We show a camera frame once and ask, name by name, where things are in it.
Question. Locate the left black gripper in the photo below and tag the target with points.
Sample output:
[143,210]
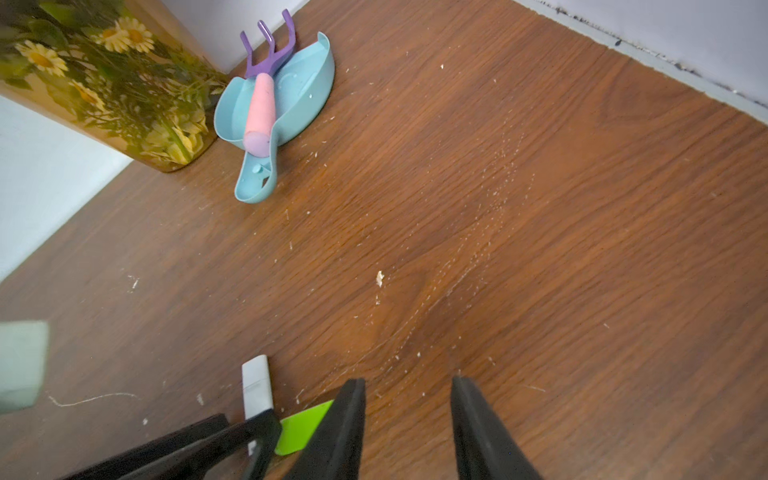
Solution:
[189,453]

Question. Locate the amber vase with plants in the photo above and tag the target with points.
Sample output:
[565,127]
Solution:
[125,73]

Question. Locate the white usb drive upper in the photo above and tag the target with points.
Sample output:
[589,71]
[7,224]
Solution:
[256,386]

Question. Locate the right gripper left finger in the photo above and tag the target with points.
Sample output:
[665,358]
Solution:
[335,449]

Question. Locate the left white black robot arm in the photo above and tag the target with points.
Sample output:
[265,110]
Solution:
[24,353]

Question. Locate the pink purple toy rake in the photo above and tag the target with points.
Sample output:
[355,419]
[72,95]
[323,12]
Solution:
[262,109]

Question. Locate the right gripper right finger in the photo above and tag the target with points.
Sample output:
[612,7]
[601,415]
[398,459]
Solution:
[484,449]

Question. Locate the green usb drive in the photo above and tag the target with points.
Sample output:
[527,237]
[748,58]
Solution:
[298,429]

